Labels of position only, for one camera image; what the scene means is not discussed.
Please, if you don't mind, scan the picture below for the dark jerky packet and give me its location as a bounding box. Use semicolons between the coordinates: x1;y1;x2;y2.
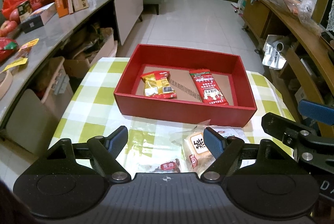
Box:
153;158;181;173

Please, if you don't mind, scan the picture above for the long red snack packet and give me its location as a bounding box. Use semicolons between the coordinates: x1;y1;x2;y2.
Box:
189;69;229;105

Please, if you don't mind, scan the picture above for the red yellow snack packet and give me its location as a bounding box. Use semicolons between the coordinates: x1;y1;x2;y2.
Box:
140;70;177;99

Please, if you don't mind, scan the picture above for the white snack pouch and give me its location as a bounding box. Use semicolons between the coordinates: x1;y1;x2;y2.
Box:
215;127;250;144

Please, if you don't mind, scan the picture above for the steamed cake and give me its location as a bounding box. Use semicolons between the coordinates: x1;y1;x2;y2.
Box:
182;130;215;176

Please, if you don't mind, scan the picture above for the wooden tv cabinet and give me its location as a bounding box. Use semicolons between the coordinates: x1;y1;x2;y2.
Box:
242;0;333;122

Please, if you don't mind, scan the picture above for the green checkered tablecloth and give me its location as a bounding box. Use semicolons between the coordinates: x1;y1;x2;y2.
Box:
49;58;294;177

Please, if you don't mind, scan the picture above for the red cardboard box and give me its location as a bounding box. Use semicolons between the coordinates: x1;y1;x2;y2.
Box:
114;44;257;127

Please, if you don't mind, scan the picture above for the silver foil bag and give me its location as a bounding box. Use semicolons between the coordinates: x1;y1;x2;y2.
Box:
262;35;290;70

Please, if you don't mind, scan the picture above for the grey long coffee table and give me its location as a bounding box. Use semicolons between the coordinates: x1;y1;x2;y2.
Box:
1;0;143;139

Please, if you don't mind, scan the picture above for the beige tape roll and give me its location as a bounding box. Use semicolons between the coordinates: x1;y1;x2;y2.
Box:
0;70;13;99

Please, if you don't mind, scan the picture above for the black flat gift box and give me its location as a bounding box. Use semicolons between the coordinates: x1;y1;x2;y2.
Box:
21;2;57;33

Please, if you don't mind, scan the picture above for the red apple pile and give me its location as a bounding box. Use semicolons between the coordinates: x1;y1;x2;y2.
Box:
0;9;20;37

